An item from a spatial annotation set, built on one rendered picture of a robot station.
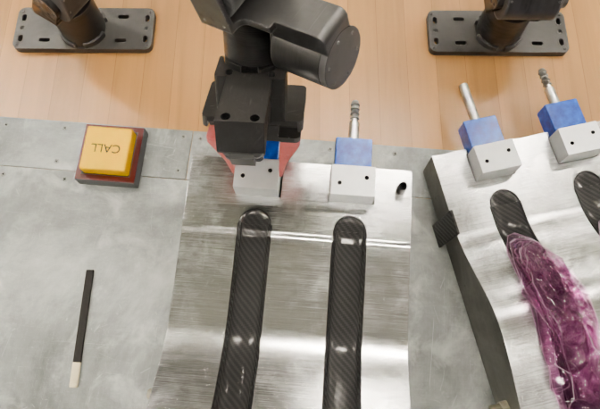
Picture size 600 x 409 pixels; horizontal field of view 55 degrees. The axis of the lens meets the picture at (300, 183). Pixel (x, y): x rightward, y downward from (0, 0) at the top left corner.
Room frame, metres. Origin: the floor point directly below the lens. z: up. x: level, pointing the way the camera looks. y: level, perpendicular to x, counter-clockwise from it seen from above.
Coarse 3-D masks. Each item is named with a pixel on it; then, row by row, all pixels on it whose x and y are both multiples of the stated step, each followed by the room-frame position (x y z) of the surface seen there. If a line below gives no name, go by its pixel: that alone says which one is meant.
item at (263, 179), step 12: (276, 144) 0.26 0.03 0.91; (264, 156) 0.25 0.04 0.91; (276, 156) 0.25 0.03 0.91; (240, 168) 0.23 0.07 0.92; (252, 168) 0.23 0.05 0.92; (264, 168) 0.23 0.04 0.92; (276, 168) 0.23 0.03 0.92; (240, 180) 0.21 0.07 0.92; (252, 180) 0.21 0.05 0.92; (264, 180) 0.21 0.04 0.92; (276, 180) 0.21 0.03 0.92; (240, 192) 0.21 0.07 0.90; (252, 192) 0.21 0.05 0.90; (264, 192) 0.21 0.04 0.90; (276, 192) 0.20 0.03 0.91
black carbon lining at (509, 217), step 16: (576, 176) 0.24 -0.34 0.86; (592, 176) 0.24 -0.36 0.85; (496, 192) 0.22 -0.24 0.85; (512, 192) 0.22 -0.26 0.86; (576, 192) 0.22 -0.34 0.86; (592, 192) 0.22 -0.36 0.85; (496, 208) 0.20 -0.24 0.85; (512, 208) 0.20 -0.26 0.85; (592, 208) 0.20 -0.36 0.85; (496, 224) 0.18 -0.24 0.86; (512, 224) 0.18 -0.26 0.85; (528, 224) 0.18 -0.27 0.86; (592, 224) 0.18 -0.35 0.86
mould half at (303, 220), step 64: (192, 192) 0.21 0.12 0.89; (320, 192) 0.21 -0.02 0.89; (384, 192) 0.21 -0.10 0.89; (192, 256) 0.14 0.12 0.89; (320, 256) 0.14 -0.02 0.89; (384, 256) 0.14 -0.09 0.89; (192, 320) 0.07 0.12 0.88; (320, 320) 0.07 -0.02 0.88; (384, 320) 0.07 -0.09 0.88; (192, 384) 0.00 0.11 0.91; (256, 384) 0.00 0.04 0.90; (320, 384) 0.00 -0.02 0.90; (384, 384) 0.00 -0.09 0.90
